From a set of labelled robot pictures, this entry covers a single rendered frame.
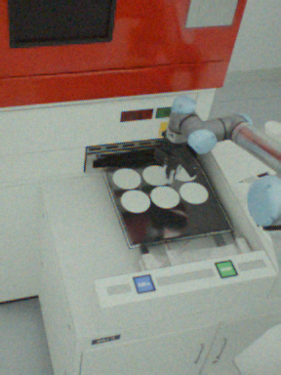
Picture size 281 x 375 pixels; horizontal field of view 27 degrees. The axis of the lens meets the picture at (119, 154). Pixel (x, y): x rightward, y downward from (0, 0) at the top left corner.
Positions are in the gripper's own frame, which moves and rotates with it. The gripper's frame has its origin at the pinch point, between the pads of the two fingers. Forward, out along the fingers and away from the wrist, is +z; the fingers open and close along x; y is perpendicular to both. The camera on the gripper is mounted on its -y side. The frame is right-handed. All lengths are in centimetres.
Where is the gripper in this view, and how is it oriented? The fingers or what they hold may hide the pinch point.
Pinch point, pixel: (171, 182)
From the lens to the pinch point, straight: 205.1
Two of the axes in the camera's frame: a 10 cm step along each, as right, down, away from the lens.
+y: -7.3, -5.3, 4.4
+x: -6.8, 4.6, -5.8
